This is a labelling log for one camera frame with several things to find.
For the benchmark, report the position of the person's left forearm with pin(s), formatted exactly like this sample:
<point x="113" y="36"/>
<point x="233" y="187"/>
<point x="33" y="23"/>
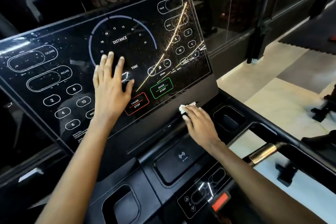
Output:
<point x="76" y="179"/>

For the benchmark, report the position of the small white wipe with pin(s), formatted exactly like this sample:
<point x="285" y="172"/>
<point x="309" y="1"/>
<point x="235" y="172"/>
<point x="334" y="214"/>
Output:
<point x="186" y="108"/>

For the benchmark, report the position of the black treadmill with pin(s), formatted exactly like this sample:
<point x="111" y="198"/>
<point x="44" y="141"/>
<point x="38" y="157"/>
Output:
<point x="120" y="37"/>

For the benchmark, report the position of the person's right forearm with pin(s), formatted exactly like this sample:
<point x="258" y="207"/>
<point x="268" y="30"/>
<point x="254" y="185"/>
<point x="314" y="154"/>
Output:
<point x="262" y="189"/>

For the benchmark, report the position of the person's left hand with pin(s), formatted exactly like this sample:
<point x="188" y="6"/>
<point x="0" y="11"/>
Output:
<point x="110" y="92"/>

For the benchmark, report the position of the black interlocking foam mat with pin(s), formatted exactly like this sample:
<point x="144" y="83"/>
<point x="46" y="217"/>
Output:
<point x="309" y="32"/>

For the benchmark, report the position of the person's right hand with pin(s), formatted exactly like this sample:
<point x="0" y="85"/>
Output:
<point x="200" y="125"/>

